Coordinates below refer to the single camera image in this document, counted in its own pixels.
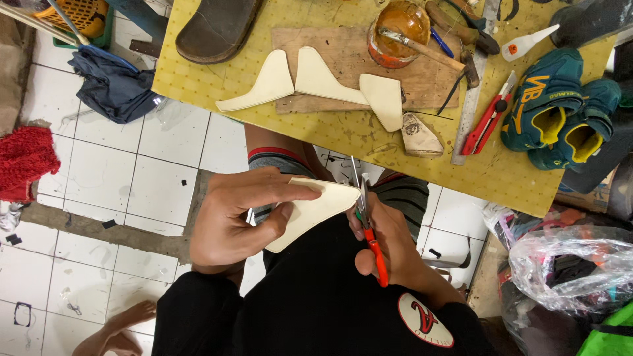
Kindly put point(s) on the person's left hand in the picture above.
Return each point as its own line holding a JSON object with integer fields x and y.
{"x": 222, "y": 222}

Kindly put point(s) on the person's right hand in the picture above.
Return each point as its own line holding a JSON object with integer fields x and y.
{"x": 395, "y": 242}

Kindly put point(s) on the person's right fingers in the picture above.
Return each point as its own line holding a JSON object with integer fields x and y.
{"x": 357, "y": 227}

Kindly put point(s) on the cream leather shoe piece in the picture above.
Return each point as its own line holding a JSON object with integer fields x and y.
{"x": 385, "y": 101}
{"x": 321, "y": 207}
{"x": 316, "y": 74}
{"x": 272, "y": 81}

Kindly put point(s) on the person's black shirt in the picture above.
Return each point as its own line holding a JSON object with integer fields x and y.
{"x": 306, "y": 306}

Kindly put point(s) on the person's grey striped shorts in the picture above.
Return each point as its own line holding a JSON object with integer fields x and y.
{"x": 282, "y": 160}

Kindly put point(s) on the yellow dotted table cover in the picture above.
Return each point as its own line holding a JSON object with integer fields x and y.
{"x": 321, "y": 131}

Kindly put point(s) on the worn beige leather piece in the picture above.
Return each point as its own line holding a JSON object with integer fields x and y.
{"x": 420, "y": 138}

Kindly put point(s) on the person's left leg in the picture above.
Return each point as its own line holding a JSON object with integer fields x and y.
{"x": 269, "y": 138}

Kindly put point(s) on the red utility knife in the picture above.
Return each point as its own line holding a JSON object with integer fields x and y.
{"x": 482, "y": 128}

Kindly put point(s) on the thin black strip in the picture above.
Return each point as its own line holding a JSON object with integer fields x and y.
{"x": 451, "y": 94}

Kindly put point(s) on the metal ruler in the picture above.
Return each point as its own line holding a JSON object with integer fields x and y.
{"x": 470, "y": 109}

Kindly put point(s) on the wooden work board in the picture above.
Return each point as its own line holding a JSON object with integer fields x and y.
{"x": 346, "y": 49}

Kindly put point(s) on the blue pen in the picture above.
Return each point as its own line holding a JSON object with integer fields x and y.
{"x": 441, "y": 43}

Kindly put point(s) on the heap of bags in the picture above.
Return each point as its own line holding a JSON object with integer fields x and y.
{"x": 534, "y": 326}

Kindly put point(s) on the clear plastic bag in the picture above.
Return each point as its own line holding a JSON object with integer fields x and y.
{"x": 568, "y": 267}

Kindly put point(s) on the orange glue can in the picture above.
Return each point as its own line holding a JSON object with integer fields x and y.
{"x": 401, "y": 15}

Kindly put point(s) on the teal yellow sports shoe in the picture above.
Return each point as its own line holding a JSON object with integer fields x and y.
{"x": 539, "y": 99}
{"x": 588, "y": 128}

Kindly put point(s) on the cardboard box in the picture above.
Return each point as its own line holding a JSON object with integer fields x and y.
{"x": 588, "y": 198}

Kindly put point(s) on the brown shoe sole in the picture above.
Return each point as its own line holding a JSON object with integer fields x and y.
{"x": 217, "y": 29}

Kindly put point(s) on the white glue bottle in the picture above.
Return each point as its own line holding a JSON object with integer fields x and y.
{"x": 519, "y": 47}

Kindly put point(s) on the dark grey rubber piece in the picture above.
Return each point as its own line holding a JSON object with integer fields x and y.
{"x": 608, "y": 158}

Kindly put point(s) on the green bag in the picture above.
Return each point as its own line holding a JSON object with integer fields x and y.
{"x": 611, "y": 336}

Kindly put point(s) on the dark blue cloth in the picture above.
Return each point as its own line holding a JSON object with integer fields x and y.
{"x": 113, "y": 86}

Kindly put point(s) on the blue table leg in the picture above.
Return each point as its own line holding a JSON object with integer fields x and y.
{"x": 141, "y": 17}

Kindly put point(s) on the black boot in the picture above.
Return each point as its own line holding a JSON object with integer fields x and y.
{"x": 593, "y": 20}

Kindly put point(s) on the green plastic tray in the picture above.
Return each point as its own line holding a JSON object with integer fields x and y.
{"x": 101, "y": 37}

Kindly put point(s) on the red cloth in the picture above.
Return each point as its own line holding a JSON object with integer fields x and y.
{"x": 24, "y": 158}

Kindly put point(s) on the white crumpled cloth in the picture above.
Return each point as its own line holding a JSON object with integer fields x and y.
{"x": 10, "y": 217}

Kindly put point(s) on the yellow plastic basket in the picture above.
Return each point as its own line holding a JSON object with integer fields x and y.
{"x": 79, "y": 12}

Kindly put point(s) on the white rod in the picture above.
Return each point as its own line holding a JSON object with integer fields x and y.
{"x": 34, "y": 23}

